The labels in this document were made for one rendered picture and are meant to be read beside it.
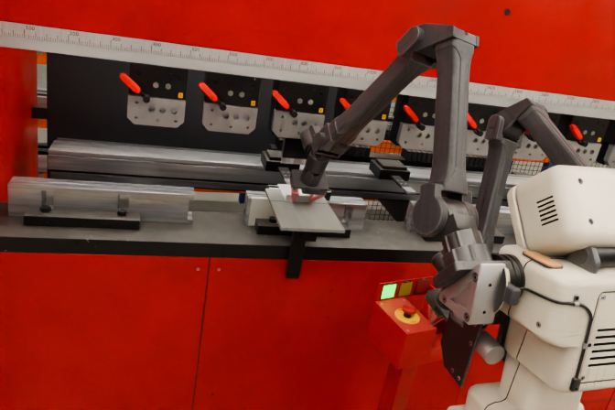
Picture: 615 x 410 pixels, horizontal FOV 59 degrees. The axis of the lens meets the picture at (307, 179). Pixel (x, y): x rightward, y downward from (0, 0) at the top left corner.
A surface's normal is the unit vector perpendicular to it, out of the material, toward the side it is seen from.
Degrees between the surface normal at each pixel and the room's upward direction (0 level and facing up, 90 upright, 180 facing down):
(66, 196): 90
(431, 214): 79
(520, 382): 90
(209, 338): 90
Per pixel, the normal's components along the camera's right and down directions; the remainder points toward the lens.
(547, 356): -0.94, -0.04
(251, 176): 0.23, 0.37
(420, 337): 0.44, 0.38
